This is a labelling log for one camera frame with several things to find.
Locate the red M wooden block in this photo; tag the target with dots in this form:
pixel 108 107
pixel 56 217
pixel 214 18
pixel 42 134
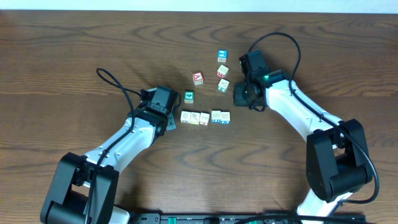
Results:
pixel 222 71

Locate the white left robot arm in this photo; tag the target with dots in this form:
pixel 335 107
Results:
pixel 83 188

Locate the red U 8 wooden block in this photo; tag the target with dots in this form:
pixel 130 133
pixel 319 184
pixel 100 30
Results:
pixel 215 116

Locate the blue top wooden block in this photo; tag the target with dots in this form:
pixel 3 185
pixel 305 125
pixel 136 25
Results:
pixel 222 56

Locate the green side wooden block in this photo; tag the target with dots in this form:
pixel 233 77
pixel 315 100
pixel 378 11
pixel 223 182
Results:
pixel 223 85

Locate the green 4 wooden block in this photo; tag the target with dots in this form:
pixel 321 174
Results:
pixel 189 97

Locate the number 0 wooden block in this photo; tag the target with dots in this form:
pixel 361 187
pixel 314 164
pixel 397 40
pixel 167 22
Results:
pixel 185 116

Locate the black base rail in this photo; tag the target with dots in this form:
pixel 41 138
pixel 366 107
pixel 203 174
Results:
pixel 272 218

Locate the number 3 wooden block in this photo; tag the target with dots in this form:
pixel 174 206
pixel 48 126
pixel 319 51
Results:
pixel 204 119

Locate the letter B wooden block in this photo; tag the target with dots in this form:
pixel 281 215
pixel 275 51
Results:
pixel 225 117

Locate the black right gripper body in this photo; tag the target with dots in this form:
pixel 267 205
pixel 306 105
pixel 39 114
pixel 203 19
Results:
pixel 242 97

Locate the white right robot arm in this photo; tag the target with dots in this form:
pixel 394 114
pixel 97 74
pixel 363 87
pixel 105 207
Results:
pixel 337 157

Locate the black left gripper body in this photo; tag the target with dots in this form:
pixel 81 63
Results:
pixel 170 125

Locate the red A wooden block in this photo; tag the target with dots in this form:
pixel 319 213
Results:
pixel 198 78

